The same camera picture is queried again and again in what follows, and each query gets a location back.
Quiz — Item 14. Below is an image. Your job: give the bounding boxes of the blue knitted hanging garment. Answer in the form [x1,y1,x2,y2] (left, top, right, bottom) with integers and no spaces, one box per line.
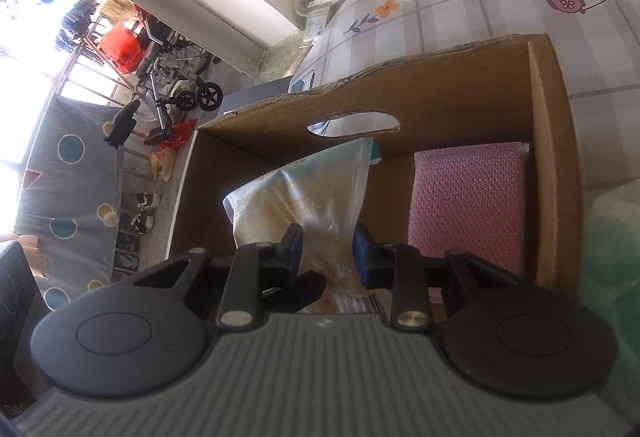
[58,0,99,51]

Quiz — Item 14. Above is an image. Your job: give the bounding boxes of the brown cardboard box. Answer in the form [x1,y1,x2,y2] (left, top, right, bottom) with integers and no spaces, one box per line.
[167,33,583,318]

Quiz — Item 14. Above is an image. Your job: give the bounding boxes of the folded wheelchair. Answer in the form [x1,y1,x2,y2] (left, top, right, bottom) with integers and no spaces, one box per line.
[102,10,224,148]

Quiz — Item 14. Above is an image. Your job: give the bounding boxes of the clear crinkled plastic bag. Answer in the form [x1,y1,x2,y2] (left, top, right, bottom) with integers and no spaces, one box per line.
[222,137,383,313]

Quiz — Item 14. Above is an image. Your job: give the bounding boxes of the clear plastic packets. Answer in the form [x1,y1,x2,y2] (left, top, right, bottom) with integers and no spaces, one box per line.
[295,0,347,44]

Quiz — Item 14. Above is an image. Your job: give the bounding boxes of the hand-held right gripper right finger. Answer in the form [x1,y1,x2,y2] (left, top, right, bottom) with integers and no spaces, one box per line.
[352,222,501,330]

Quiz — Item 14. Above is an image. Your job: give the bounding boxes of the small red plastic bag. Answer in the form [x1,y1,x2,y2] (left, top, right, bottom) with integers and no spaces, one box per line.
[159,118,197,151]

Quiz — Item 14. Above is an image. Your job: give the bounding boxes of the pale green soft item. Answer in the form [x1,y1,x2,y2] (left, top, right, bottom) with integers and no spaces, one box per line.
[580,190,640,368]

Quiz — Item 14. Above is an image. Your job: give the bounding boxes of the pink textured cloth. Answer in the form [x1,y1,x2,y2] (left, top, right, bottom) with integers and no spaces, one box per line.
[407,142,531,305]

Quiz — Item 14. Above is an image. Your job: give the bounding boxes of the dark grey board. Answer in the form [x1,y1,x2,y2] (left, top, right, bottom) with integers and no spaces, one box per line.
[220,77,294,116]

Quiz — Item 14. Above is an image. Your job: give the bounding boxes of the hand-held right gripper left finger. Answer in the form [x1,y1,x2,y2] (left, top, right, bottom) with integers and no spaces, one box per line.
[132,223,326,333]

